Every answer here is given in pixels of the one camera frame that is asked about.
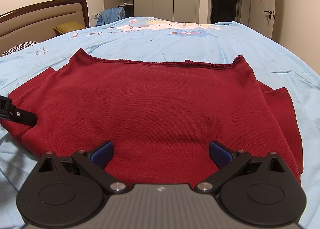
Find checkered red white pillow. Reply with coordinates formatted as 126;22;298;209
2;41;38;56

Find olive green pillow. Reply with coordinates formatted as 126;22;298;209
53;21;86;35

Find blue garment on chair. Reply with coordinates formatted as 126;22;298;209
96;7;125;26

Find brown beige bed headboard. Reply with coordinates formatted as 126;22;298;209
1;0;89;54

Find dark red long-sleeve shirt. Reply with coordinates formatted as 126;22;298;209
1;50;303;185

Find black door handle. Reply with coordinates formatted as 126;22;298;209
264;10;276;19

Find white bedroom door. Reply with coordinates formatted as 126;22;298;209
248;0;276;39

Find light blue cartoon bedsheet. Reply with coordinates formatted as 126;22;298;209
1;17;319;228

